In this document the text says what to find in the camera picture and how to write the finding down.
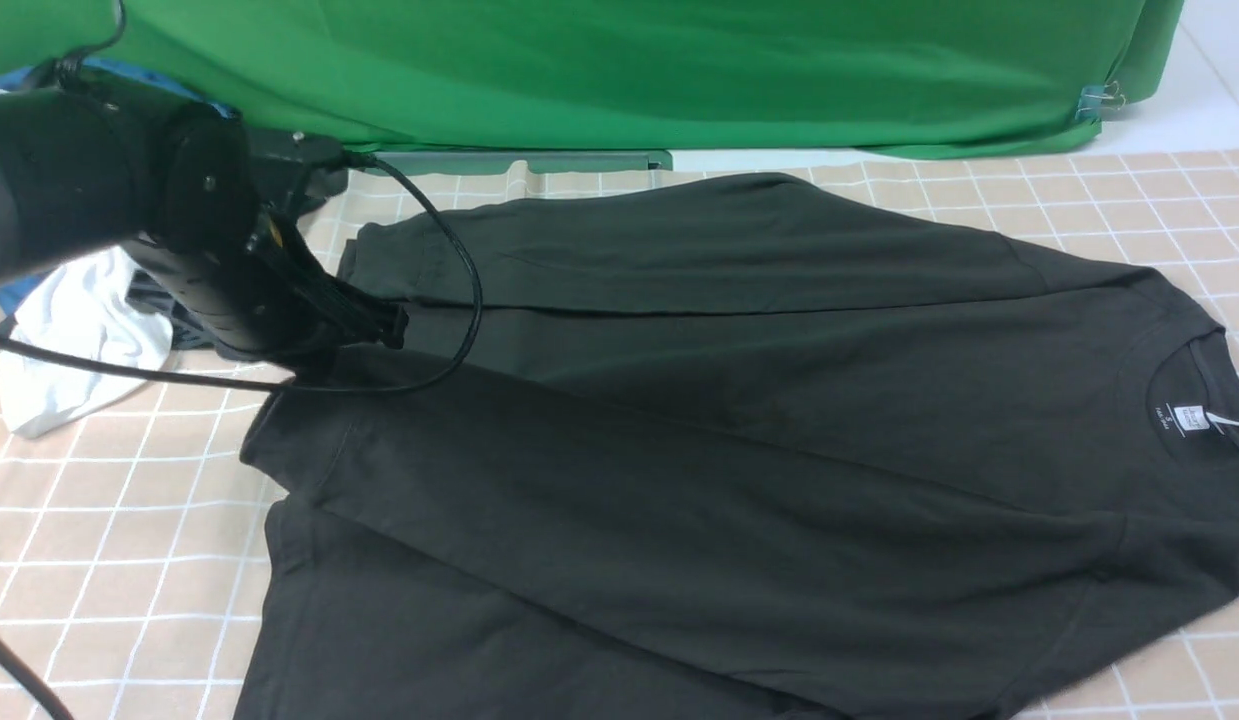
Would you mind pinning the white crumpled garment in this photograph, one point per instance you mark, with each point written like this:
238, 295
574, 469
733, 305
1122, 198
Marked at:
80, 309

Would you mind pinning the blue crumpled garment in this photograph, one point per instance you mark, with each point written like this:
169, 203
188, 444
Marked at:
40, 75

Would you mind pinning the dark gray long-sleeved shirt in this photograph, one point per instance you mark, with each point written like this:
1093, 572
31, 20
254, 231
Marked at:
742, 449

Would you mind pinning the beige checkered tablecloth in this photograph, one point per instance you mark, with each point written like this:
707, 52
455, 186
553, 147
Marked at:
132, 558

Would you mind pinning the dark crumpled garment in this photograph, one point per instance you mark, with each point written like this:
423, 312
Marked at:
179, 310

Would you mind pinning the green backdrop cloth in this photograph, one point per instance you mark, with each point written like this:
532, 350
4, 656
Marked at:
928, 80

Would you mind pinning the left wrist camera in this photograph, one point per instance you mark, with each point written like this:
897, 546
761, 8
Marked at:
271, 148

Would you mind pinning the blue binder clip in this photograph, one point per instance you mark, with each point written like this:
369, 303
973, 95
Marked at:
1096, 101

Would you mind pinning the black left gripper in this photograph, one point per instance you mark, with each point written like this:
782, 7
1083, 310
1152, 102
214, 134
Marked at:
266, 296

